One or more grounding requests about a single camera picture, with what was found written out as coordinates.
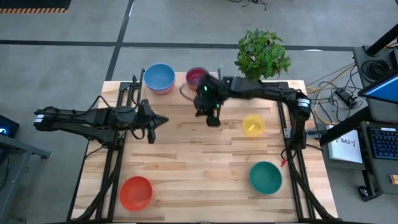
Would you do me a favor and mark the small magenta plastic bowl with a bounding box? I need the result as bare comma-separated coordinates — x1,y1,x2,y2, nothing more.
185,67,208,91

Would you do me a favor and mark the dark equipment cart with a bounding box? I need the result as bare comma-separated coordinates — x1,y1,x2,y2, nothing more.
353,45,398,122

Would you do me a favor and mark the black backlit keyboard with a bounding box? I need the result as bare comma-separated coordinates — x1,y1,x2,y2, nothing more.
369,126,398,161

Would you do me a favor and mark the black device blue light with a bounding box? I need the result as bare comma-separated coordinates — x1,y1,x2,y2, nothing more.
0,114,20,138

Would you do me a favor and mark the coiled black cable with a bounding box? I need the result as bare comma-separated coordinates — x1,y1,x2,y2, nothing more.
361,58,393,81

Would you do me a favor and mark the black power adapter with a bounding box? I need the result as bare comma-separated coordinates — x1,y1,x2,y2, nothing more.
335,88,354,106

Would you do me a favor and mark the large green plastic bowl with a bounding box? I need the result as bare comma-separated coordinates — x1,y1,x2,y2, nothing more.
249,161,283,195

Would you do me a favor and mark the white box SA3 label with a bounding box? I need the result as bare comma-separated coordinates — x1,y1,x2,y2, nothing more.
326,129,364,165

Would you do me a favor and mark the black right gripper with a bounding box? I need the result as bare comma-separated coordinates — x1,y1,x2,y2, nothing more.
195,76,225,128

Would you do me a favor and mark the laptop with blue screen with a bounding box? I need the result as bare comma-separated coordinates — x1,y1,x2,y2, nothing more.
357,73,398,105

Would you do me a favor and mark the green potted plant black pot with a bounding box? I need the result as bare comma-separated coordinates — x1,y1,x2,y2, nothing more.
233,27,292,82

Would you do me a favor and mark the large pink plastic bowl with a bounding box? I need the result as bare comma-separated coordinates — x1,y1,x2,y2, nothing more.
148,83,175,95

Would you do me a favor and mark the small yellow translucent bowl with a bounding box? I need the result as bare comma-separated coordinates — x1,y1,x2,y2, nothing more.
242,114,266,138

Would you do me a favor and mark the large red-orange plastic bowl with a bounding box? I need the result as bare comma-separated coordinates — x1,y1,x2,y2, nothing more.
119,175,154,212

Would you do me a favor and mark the grey side desk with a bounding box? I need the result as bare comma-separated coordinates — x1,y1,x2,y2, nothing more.
320,121,398,200

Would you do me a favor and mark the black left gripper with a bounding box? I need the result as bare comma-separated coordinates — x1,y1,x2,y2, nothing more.
132,99,170,144

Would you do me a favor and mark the yellow floor cable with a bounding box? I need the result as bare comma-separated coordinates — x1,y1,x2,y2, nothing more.
306,63,357,125

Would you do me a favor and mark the black floor cable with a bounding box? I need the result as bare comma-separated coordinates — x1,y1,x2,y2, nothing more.
228,0,268,11

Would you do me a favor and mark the large blue plastic bowl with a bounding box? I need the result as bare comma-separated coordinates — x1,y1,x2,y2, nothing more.
143,63,176,91

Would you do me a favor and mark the black diagonal bar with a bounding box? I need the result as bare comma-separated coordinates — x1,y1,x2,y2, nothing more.
320,105,371,146

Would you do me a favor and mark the grey metal side table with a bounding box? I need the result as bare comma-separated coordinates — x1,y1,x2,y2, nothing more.
0,133,52,223

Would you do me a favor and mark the black pole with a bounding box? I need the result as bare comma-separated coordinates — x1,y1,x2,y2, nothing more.
366,23,398,57

